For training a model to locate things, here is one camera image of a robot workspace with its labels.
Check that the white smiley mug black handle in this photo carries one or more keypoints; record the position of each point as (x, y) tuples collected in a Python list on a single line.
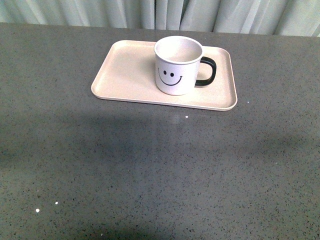
[(177, 63)]

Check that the beige rectangular tray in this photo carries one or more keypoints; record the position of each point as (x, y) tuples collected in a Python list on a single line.
[(128, 74)]

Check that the pale grey curtain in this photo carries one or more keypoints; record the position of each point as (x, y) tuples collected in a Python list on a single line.
[(260, 17)]

